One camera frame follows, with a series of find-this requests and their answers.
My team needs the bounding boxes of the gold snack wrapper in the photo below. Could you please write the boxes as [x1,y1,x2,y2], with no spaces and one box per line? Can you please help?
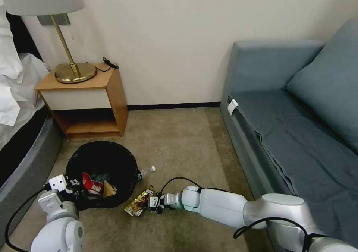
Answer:
[123,185,156,217]

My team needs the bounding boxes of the black mesh trash bin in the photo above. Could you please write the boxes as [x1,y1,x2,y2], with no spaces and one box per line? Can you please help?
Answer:
[65,141,140,211]

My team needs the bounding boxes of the red snack wrapper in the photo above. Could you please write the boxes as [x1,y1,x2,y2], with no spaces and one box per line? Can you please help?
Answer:
[81,172,103,194]

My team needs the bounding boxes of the clear plastic bottle white cap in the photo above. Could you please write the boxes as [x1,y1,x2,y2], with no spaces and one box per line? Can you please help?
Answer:
[136,166,157,180]

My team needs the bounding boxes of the brown paper wrapper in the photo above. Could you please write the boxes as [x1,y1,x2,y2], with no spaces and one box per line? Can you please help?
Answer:
[103,180,118,198]

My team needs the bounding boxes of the wooden nightstand with white drawer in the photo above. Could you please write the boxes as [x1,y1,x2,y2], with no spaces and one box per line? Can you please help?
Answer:
[34,63,129,139]

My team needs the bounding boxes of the white sofa tag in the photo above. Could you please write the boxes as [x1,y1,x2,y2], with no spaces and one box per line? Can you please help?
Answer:
[227,100,240,116]

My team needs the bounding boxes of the white bed linen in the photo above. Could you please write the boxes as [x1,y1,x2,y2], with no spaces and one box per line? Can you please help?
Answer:
[0,0,51,152]

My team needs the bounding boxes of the blue-grey fabric sofa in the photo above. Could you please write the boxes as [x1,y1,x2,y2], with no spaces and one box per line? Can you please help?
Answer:
[220,18,358,248]

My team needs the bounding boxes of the black headboard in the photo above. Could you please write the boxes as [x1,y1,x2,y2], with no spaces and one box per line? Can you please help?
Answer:
[5,11,43,63]

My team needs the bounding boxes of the blue-grey sofa cushion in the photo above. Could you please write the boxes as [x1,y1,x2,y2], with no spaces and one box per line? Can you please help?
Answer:
[285,18,358,137]

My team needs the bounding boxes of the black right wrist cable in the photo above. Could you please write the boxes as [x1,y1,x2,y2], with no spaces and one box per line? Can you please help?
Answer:
[160,177,202,194]

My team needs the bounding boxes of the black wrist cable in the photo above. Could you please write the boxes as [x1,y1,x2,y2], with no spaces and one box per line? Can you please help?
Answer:
[4,184,51,250]
[160,177,202,194]

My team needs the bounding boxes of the grey padded bed frame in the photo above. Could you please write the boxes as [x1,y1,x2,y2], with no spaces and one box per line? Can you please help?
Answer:
[0,106,65,225]

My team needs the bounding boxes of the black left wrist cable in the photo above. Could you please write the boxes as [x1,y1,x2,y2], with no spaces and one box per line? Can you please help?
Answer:
[4,184,51,250]

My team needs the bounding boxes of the black right elbow cable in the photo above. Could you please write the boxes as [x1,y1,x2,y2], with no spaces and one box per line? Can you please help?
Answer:
[233,218,318,252]

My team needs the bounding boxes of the thin black cable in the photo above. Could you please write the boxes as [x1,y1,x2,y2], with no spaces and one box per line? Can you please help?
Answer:
[95,57,119,72]

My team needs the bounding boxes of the grey wall switch plate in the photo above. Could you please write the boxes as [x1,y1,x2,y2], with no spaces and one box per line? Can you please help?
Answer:
[37,13,70,26]

